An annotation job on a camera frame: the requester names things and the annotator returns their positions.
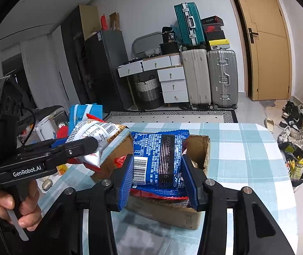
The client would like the blue Oreo snack pack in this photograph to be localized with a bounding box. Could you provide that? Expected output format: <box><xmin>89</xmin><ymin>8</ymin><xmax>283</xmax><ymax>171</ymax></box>
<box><xmin>131</xmin><ymin>130</ymin><xmax>189</xmax><ymax>189</ymax></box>

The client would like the white drawer desk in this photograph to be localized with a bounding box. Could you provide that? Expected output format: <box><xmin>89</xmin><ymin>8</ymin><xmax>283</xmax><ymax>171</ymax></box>
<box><xmin>117</xmin><ymin>53</ymin><xmax>189</xmax><ymax>108</ymax></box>

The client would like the white red noodle pack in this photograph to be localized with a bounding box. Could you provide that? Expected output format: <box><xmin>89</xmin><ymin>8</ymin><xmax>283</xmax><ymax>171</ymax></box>
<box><xmin>66</xmin><ymin>119</ymin><xmax>126</xmax><ymax>171</ymax></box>

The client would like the plaid blue tablecloth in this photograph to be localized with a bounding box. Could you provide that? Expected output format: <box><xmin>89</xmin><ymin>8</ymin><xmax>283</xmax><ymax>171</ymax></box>
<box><xmin>38</xmin><ymin>121</ymin><xmax>298</xmax><ymax>255</ymax></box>

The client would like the teal hard suitcase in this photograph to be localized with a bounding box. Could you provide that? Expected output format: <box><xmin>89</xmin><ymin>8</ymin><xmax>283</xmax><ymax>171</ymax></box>
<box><xmin>174</xmin><ymin>2</ymin><xmax>206</xmax><ymax>47</ymax></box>

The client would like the blue Doraemon tote bag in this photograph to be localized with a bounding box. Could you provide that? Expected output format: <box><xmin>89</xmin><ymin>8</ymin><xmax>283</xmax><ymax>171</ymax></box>
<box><xmin>68</xmin><ymin>104</ymin><xmax>103</xmax><ymax>135</ymax></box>

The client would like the wooden door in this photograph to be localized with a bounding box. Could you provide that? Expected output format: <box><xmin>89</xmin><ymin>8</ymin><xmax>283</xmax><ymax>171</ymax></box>
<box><xmin>237</xmin><ymin>0</ymin><xmax>291</xmax><ymax>101</ymax></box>

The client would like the stack of shoe boxes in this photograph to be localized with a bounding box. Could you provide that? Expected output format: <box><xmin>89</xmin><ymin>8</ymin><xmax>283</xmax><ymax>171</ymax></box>
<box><xmin>201</xmin><ymin>16</ymin><xmax>230</xmax><ymax>50</ymax></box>

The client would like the person's left hand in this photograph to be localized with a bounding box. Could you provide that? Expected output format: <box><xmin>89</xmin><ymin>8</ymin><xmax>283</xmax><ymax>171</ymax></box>
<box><xmin>0</xmin><ymin>180</ymin><xmax>42</xmax><ymax>231</ymax></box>

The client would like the patterned floor rug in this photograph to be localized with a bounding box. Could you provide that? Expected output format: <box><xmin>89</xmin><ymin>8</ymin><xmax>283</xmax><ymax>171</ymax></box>
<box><xmin>104</xmin><ymin>109</ymin><xmax>238</xmax><ymax>124</ymax></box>

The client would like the woven laundry basket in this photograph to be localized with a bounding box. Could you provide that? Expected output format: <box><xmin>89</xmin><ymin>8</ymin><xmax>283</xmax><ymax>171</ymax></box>
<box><xmin>135</xmin><ymin>75</ymin><xmax>162</xmax><ymax>110</ymax></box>

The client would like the black refrigerator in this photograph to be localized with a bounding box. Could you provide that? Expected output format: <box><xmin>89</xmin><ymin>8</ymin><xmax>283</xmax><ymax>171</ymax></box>
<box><xmin>85</xmin><ymin>30</ymin><xmax>133</xmax><ymax>112</ymax></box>

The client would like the beige hard suitcase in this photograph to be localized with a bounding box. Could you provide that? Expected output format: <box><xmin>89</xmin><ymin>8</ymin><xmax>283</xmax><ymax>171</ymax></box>
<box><xmin>181</xmin><ymin>49</ymin><xmax>212</xmax><ymax>105</ymax></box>

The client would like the SF cardboard box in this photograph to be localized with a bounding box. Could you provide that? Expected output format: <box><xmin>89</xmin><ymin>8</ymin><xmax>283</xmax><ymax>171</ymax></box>
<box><xmin>92</xmin><ymin>132</ymin><xmax>210</xmax><ymax>230</ymax></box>

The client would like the red chip bag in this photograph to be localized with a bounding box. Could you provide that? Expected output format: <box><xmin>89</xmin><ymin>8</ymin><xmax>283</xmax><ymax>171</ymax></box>
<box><xmin>130</xmin><ymin>188</ymin><xmax>189</xmax><ymax>201</ymax></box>

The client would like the silver aluminium suitcase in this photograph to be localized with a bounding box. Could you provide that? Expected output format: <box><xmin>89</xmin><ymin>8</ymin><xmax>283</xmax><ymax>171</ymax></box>
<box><xmin>207</xmin><ymin>49</ymin><xmax>238</xmax><ymax>109</ymax></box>

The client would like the black trash bin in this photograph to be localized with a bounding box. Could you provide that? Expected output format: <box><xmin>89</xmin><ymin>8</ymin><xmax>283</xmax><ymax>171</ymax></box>
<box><xmin>279</xmin><ymin>142</ymin><xmax>303</xmax><ymax>188</ymax></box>

